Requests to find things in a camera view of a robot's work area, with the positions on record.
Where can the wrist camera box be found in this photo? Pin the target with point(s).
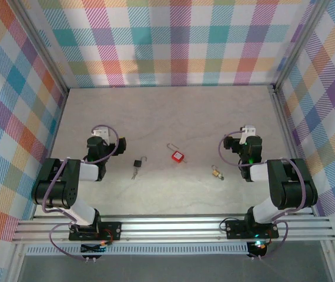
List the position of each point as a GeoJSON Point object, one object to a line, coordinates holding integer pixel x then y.
{"type": "Point", "coordinates": [100, 132]}
{"type": "Point", "coordinates": [249, 130]}

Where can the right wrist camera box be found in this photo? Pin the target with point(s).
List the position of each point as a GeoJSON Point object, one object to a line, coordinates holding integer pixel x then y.
{"type": "Point", "coordinates": [249, 130]}

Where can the left controller board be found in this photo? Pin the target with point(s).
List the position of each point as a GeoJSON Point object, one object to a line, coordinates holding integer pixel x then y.
{"type": "Point", "coordinates": [94, 249]}

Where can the aluminium side rail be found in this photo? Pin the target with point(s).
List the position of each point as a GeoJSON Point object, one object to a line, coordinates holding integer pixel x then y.
{"type": "Point", "coordinates": [282, 117]}

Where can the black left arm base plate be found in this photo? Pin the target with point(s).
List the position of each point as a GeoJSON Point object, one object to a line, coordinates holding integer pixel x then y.
{"type": "Point", "coordinates": [111, 230]}

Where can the aluminium frame post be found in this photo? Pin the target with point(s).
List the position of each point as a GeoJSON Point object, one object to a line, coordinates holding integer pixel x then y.
{"type": "Point", "coordinates": [330, 261]}
{"type": "Point", "coordinates": [299, 44]}
{"type": "Point", "coordinates": [42, 44]}
{"type": "Point", "coordinates": [17, 264]}

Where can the controller board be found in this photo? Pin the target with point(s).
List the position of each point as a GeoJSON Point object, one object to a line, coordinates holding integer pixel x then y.
{"type": "Point", "coordinates": [258, 248]}
{"type": "Point", "coordinates": [94, 249]}

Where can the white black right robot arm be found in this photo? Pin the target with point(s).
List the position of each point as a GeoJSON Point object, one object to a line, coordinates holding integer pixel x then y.
{"type": "Point", "coordinates": [285, 182]}

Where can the red padlock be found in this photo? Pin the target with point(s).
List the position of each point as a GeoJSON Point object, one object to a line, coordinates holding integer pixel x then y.
{"type": "Point", "coordinates": [177, 156]}

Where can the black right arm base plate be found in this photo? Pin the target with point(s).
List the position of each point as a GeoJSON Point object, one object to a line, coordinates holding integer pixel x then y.
{"type": "Point", "coordinates": [238, 229]}

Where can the aluminium mounting rail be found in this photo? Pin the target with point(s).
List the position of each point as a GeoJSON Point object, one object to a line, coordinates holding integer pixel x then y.
{"type": "Point", "coordinates": [170, 229]}

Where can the right controller board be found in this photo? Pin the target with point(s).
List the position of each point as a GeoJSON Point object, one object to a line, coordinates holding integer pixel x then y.
{"type": "Point", "coordinates": [258, 248]}

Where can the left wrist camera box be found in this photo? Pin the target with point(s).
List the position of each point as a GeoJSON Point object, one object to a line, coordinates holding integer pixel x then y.
{"type": "Point", "coordinates": [100, 132]}

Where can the brass padlock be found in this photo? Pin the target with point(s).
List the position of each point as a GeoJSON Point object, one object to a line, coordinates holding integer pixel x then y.
{"type": "Point", "coordinates": [215, 173]}

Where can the silver single key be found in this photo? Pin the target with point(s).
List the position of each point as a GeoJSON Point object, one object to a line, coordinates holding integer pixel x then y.
{"type": "Point", "coordinates": [186, 160]}

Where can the key with white tag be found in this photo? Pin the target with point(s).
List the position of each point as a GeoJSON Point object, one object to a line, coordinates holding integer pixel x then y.
{"type": "Point", "coordinates": [221, 177]}

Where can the black padlock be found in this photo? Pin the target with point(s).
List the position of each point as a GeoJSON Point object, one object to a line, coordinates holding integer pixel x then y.
{"type": "Point", "coordinates": [138, 163]}

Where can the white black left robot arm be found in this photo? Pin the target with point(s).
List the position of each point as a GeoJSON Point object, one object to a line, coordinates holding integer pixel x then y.
{"type": "Point", "coordinates": [64, 182]}

